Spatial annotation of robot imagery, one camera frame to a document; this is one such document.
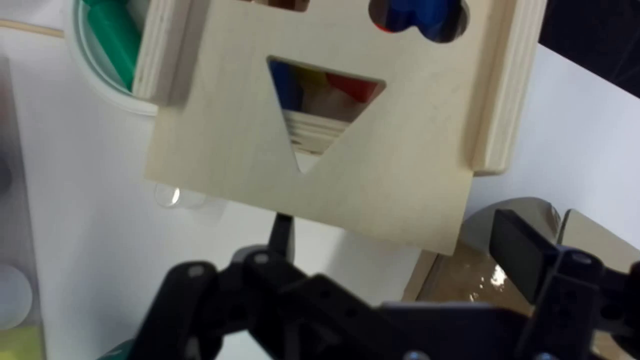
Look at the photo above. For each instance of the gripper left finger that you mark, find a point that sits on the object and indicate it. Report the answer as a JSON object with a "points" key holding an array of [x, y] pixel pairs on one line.
{"points": [[190, 300]]}

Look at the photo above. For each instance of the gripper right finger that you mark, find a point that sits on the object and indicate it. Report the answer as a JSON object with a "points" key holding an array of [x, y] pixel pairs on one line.
{"points": [[570, 300]]}

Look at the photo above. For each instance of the wooden box lid with cutouts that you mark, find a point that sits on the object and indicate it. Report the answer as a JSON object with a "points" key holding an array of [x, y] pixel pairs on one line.
{"points": [[225, 150]]}

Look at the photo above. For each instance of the wooden shape sorter box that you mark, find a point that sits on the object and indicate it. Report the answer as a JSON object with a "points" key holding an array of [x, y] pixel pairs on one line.
{"points": [[505, 100]]}

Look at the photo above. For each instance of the small clear plastic piece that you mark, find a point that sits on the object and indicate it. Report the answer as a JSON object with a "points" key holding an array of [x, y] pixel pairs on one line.
{"points": [[175, 196]]}

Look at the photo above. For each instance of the blue block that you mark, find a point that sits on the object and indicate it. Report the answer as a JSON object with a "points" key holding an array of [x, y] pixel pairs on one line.
{"points": [[286, 85], [420, 15]]}

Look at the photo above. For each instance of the white cup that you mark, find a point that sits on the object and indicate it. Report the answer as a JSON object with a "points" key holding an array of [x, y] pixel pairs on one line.
{"points": [[95, 75]]}

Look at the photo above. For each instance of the yellow block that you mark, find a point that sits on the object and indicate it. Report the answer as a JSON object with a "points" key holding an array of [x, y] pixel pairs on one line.
{"points": [[314, 80]]}

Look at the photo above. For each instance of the red block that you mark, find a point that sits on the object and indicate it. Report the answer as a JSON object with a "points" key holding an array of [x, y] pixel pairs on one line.
{"points": [[356, 86]]}

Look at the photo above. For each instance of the green block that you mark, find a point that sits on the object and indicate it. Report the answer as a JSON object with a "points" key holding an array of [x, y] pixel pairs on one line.
{"points": [[112, 35]]}

